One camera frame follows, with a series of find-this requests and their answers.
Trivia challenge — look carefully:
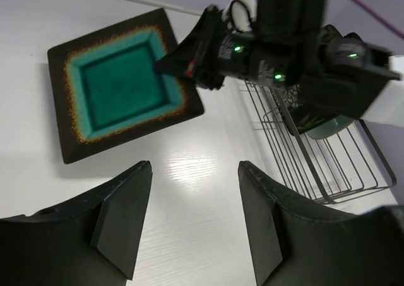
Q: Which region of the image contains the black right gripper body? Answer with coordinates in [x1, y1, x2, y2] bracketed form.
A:
[192, 4, 319, 90]

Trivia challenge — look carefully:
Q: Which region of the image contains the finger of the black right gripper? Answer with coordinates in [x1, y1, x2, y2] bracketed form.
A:
[153, 17, 205, 78]

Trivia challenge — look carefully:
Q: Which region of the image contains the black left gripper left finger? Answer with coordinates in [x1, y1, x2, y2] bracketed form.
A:
[1, 161, 153, 285]

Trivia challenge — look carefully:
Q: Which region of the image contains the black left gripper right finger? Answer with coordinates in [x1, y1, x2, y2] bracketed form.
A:
[238, 161, 403, 285]

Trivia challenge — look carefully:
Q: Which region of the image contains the black white floral square plate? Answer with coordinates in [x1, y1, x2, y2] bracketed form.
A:
[270, 85, 337, 136]

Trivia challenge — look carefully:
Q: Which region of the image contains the square teal black plate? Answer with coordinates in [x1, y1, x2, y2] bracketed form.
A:
[47, 8, 205, 164]

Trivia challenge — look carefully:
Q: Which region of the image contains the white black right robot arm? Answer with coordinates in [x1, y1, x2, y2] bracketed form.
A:
[154, 0, 403, 127]

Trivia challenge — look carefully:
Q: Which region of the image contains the light green round plate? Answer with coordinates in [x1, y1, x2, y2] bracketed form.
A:
[307, 116, 355, 140]

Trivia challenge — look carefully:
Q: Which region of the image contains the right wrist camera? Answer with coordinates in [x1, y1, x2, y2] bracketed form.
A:
[222, 0, 257, 32]

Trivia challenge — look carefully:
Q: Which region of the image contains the black wire dish rack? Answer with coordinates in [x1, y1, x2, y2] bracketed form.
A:
[238, 81, 397, 205]

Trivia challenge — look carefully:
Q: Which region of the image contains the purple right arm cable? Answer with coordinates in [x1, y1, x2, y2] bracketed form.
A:
[331, 0, 404, 39]

